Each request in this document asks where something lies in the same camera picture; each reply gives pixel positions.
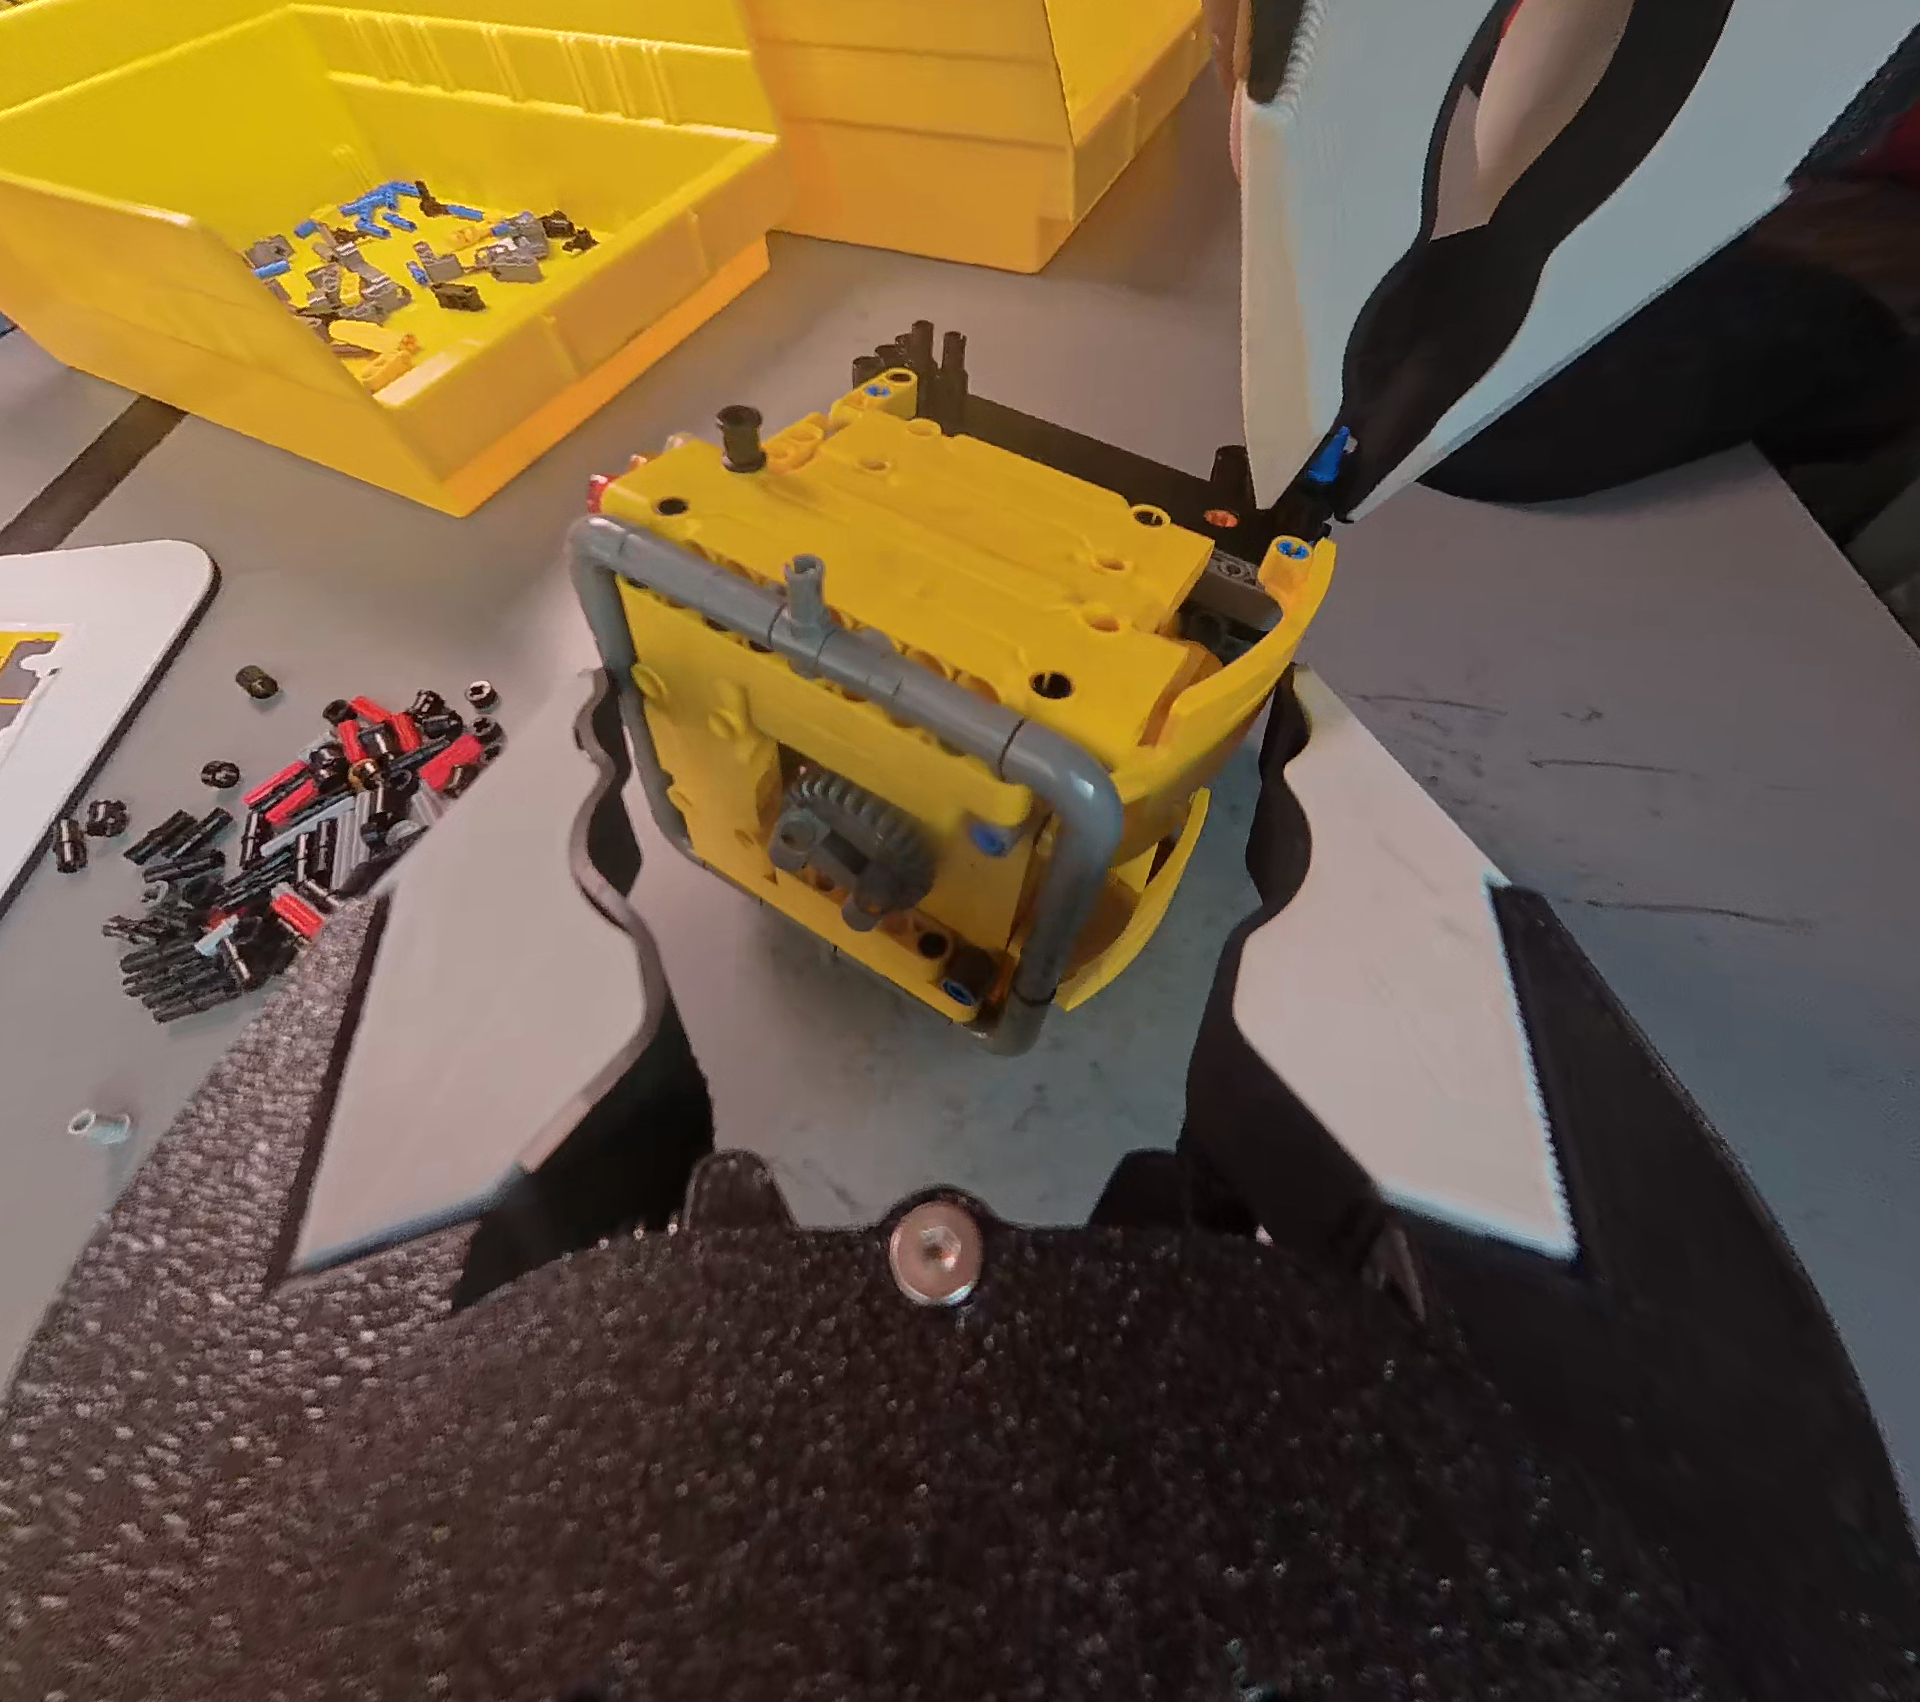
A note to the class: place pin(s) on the person's right hand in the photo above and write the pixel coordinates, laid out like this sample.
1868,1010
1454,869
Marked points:
1223,7

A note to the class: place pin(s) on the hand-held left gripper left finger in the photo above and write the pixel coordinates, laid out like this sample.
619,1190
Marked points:
465,1013

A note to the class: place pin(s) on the white book stand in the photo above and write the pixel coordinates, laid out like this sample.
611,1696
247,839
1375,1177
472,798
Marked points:
120,653

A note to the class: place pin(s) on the yellow divided parts bin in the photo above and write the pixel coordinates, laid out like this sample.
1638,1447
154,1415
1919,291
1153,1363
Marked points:
151,277

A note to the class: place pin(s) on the yellow lego vehicle model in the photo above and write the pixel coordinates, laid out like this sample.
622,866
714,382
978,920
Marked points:
900,563

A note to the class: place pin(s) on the black lego connector assembly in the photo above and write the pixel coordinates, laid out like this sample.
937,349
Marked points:
1328,461

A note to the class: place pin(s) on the small grey lego bush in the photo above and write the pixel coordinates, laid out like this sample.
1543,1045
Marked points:
103,1129

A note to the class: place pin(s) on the pile of mixed lego parts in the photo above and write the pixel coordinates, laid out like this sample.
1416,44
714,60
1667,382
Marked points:
421,263

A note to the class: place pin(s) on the black lego pin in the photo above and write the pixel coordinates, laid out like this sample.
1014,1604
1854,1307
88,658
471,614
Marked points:
260,683

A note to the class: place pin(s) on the yellow plastic bin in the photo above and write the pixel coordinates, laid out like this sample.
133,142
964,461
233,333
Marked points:
930,126

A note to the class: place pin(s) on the pile of small lego pins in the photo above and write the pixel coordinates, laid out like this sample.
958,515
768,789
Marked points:
300,817

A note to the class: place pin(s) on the lego sticker sheet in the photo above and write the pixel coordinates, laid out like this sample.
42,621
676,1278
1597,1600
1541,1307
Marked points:
22,697

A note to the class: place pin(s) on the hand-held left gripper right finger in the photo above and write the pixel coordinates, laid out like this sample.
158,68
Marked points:
1410,1013

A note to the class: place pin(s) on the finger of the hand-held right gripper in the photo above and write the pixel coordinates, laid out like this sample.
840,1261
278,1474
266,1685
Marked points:
1771,83
1351,156

